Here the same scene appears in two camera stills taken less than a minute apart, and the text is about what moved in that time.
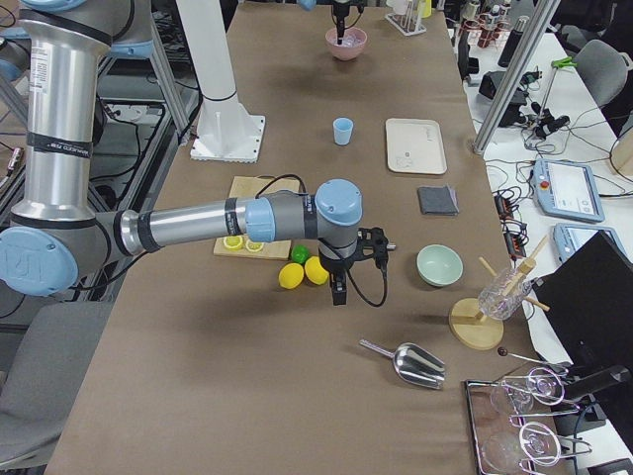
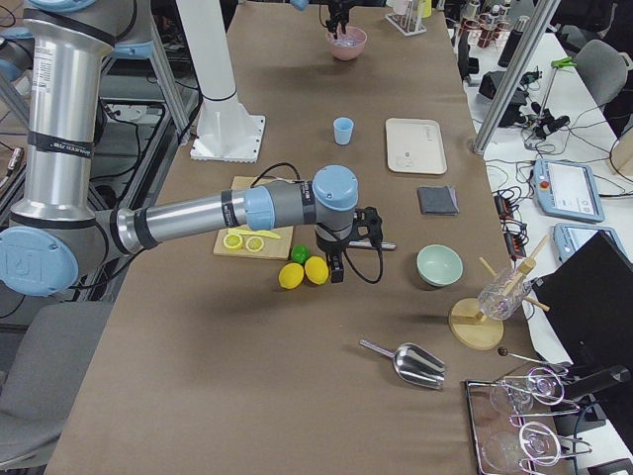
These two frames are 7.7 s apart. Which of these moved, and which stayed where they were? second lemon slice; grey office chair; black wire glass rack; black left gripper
Moved: black left gripper
Stayed: second lemon slice; grey office chair; black wire glass rack
